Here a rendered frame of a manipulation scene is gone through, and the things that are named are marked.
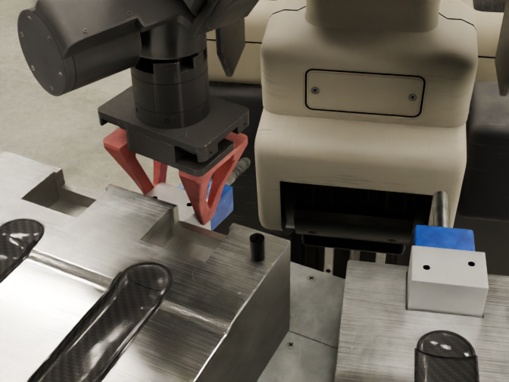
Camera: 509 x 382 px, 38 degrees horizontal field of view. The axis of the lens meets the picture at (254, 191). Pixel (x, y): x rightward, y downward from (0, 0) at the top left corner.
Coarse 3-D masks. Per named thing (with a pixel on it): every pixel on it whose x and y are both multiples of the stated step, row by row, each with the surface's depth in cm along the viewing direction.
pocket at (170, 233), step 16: (176, 208) 55; (160, 224) 54; (176, 224) 56; (192, 224) 56; (144, 240) 53; (160, 240) 55; (176, 240) 56; (192, 240) 56; (208, 240) 55; (192, 256) 55; (208, 256) 55
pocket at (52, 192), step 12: (48, 180) 59; (60, 180) 60; (36, 192) 58; (48, 192) 59; (60, 192) 60; (72, 192) 59; (84, 192) 59; (36, 204) 58; (48, 204) 60; (60, 204) 60; (72, 204) 60; (84, 204) 60; (72, 216) 59
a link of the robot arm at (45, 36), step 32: (64, 0) 45; (96, 0) 45; (128, 0) 46; (160, 0) 47; (224, 0) 44; (256, 0) 46; (32, 32) 47; (64, 32) 44; (96, 32) 45; (128, 32) 47; (192, 32) 48; (32, 64) 49; (64, 64) 45; (96, 64) 47; (128, 64) 49
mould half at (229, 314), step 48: (0, 192) 57; (48, 240) 52; (96, 240) 52; (240, 240) 52; (288, 240) 52; (0, 288) 49; (48, 288) 49; (96, 288) 49; (192, 288) 48; (240, 288) 48; (288, 288) 54; (0, 336) 46; (48, 336) 46; (144, 336) 46; (192, 336) 45; (240, 336) 48
